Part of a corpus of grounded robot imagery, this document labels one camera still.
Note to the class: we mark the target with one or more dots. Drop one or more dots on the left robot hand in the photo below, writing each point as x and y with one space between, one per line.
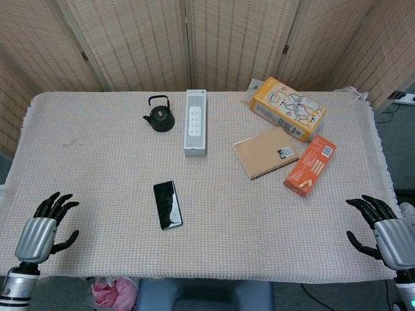
35 234

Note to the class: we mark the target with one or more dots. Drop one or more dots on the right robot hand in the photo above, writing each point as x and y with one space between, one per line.
387 236

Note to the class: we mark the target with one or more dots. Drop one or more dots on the black smartphone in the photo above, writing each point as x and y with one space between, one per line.
167 205

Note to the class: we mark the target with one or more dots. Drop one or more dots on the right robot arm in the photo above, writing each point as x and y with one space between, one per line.
405 288

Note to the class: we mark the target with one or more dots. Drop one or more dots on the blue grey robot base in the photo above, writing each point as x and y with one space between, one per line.
205 295

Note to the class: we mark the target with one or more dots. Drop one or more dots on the white sneaker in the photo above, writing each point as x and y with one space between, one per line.
408 211

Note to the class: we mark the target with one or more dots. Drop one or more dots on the pink plastic bag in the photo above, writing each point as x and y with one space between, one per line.
113 291

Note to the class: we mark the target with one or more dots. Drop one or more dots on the woven beige tablecloth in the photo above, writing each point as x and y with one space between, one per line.
97 155

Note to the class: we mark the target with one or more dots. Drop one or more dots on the orange rectangular carton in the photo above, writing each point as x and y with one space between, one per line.
310 166

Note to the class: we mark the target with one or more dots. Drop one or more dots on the brown spiral notebook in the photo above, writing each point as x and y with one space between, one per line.
264 153

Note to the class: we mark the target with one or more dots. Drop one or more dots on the yellow cartoon tissue box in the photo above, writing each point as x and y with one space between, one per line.
288 108

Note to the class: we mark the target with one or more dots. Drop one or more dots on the black cast iron teapot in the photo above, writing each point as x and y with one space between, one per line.
159 115

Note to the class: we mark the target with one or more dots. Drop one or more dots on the white power strip box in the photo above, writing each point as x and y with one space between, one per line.
195 122

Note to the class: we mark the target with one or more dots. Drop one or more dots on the bamboo folding screen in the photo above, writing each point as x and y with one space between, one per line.
207 42

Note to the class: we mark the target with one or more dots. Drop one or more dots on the white wall power strip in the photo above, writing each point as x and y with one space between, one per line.
403 98

